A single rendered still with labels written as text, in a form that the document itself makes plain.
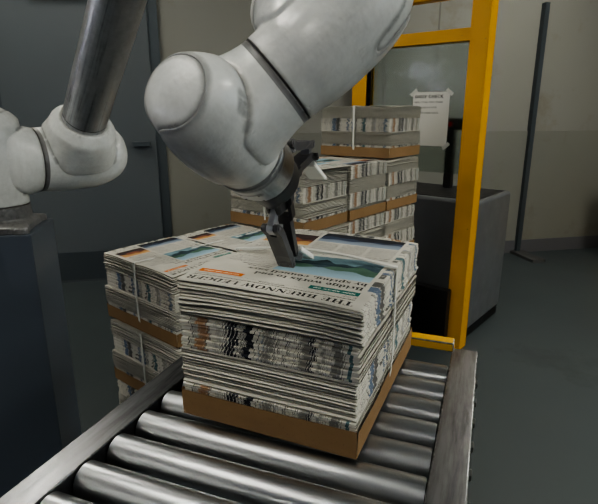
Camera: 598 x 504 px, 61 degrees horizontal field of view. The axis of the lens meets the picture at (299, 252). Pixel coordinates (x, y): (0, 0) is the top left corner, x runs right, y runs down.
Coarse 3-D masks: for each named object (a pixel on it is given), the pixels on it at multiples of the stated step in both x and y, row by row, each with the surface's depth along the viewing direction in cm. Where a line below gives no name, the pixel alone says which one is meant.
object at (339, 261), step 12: (240, 252) 89; (252, 252) 89; (264, 252) 89; (324, 264) 81; (336, 264) 81; (348, 264) 81; (360, 264) 81; (372, 264) 81; (396, 264) 81; (396, 312) 84; (384, 348) 80; (384, 360) 82; (384, 372) 82
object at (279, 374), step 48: (192, 288) 73; (240, 288) 70; (288, 288) 70; (336, 288) 70; (384, 288) 72; (192, 336) 76; (240, 336) 72; (288, 336) 69; (336, 336) 65; (384, 336) 77; (192, 384) 78; (240, 384) 75; (288, 384) 71; (336, 384) 68
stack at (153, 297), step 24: (168, 240) 176; (192, 240) 178; (216, 240) 177; (240, 240) 177; (120, 264) 157; (144, 264) 150; (168, 264) 150; (192, 264) 149; (120, 288) 161; (144, 288) 151; (168, 288) 142; (144, 312) 153; (168, 312) 144; (120, 336) 167; (144, 336) 157; (120, 360) 169; (144, 360) 160; (168, 360) 150; (120, 384) 176
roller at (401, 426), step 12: (384, 420) 79; (396, 420) 79; (408, 420) 79; (420, 420) 79; (372, 432) 79; (384, 432) 79; (396, 432) 78; (408, 432) 77; (420, 432) 77; (432, 432) 77; (420, 444) 77; (432, 444) 76
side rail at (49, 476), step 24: (168, 384) 89; (120, 408) 82; (144, 408) 82; (96, 432) 76; (120, 432) 76; (72, 456) 71; (96, 456) 72; (24, 480) 66; (48, 480) 66; (72, 480) 68
